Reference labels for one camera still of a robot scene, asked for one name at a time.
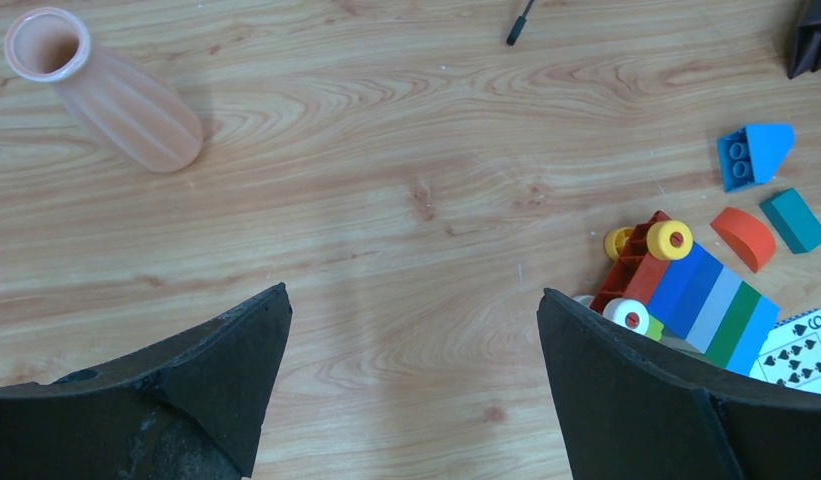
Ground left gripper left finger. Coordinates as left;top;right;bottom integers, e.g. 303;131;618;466
0;284;292;479

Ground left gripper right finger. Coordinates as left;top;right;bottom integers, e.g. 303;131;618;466
537;289;821;479

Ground pink ribbed vase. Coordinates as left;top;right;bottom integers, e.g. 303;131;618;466
4;7;203;173

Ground green toy block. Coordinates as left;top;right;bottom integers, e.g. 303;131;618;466
645;316;664;342

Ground multicolour toy brick car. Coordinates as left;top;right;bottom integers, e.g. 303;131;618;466
587;211;780;376

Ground nine of spades card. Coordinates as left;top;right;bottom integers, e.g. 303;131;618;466
749;309;821;395

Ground orange toy block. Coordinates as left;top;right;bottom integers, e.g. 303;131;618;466
710;207;776;273

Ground teal toy block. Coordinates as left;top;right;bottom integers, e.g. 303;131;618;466
759;188;821;254

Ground blue sloped toy block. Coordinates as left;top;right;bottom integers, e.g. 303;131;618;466
716;124;795;193

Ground black tripod stand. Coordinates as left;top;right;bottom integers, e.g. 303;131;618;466
505;0;535;46

